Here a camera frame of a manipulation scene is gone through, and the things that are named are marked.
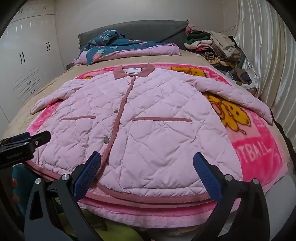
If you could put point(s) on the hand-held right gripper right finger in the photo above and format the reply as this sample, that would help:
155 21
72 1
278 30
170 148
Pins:
208 176

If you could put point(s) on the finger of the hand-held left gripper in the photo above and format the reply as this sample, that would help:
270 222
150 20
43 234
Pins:
42 136
20 137

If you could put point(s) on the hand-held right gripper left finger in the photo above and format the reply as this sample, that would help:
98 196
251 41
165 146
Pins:
86 173

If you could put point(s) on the pink quilted jacket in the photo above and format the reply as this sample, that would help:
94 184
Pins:
150 115

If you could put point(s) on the person's left forearm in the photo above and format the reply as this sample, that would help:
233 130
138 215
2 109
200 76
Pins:
20 172

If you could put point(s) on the pile of mixed clothes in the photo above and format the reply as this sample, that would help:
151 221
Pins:
219 46

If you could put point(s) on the person's left hand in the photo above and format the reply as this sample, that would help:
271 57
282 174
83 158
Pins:
14 183

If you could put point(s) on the bed with beige sheet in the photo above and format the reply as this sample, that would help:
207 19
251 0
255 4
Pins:
46 85

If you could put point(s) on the pink printed blanket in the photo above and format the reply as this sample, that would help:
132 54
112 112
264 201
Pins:
254 150

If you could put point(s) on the white wardrobe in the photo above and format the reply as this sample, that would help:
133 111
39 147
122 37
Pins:
30 58

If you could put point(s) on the blue floral quilt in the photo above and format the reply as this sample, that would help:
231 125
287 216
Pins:
129 49

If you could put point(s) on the white satin curtain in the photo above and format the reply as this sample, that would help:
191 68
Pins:
266 58

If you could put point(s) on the grey headboard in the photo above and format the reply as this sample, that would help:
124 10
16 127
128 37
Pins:
150 32

